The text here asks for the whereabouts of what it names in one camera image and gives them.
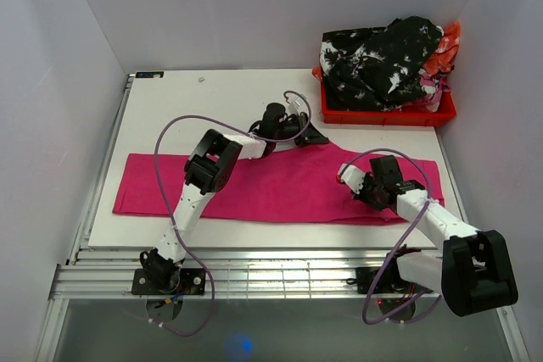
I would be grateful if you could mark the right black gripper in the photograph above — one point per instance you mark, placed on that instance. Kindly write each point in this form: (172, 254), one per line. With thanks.
(361, 196)

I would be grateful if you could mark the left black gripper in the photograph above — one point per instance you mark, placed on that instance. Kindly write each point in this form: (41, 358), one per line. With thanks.
(310, 135)

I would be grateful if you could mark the pink trousers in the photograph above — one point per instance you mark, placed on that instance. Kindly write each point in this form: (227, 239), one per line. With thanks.
(292, 186)

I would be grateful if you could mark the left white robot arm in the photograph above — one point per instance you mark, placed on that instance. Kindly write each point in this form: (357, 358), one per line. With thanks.
(208, 170)

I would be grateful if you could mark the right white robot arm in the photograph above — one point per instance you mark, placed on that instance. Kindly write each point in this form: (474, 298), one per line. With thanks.
(472, 271)

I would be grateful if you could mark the black white patterned garment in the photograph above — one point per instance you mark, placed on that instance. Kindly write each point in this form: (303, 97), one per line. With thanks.
(378, 73)

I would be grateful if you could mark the red plastic bin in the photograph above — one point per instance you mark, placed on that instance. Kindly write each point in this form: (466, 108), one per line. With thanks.
(407, 117)

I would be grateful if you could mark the pink white patterned garment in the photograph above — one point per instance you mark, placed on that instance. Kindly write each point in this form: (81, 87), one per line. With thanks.
(434, 87)

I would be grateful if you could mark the black label sticker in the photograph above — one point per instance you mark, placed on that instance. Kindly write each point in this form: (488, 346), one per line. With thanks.
(149, 74)

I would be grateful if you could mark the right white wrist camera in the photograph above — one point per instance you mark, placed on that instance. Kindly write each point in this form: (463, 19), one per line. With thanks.
(352, 177)

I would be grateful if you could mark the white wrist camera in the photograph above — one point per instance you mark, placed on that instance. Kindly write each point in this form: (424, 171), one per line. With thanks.
(352, 177)
(296, 105)

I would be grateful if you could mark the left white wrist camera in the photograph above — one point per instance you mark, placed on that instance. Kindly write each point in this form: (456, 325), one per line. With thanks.
(296, 105)

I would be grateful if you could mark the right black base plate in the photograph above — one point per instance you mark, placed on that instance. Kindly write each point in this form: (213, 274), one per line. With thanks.
(389, 282)

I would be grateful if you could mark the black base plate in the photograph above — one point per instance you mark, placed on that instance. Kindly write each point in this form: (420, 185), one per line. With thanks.
(389, 282)
(184, 281)

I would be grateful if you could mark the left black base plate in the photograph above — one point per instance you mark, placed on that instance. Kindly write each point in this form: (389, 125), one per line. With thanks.
(184, 281)

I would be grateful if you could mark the aluminium frame rail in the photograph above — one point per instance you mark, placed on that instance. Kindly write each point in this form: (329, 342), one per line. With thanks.
(252, 274)

